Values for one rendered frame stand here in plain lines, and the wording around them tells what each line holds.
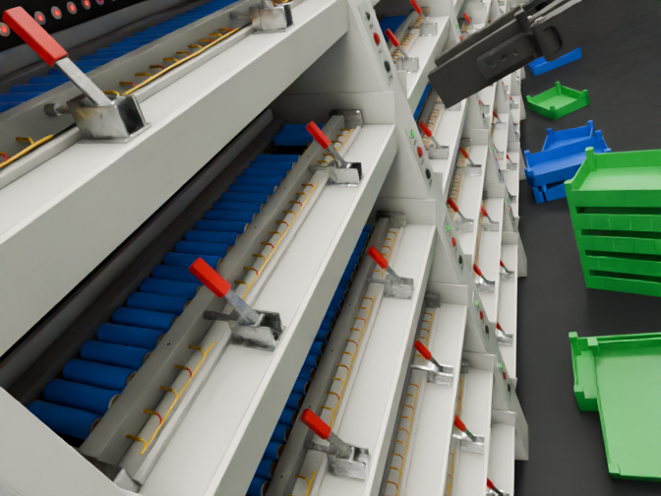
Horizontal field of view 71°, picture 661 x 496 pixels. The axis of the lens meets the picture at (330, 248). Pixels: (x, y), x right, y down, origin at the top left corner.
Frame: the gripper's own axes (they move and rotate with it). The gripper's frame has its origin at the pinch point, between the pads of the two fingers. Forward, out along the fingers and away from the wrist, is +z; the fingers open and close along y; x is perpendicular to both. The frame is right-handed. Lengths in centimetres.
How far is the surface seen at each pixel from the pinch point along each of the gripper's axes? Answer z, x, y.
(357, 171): 20.4, -6.8, 11.3
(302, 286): 21.8, -8.2, -7.8
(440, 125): 29, -26, 72
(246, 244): 26.4, -2.8, -5.1
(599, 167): 6, -73, 108
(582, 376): 26, -101, 55
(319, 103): 29.4, 0.1, 30.0
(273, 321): 21.2, -7.0, -13.6
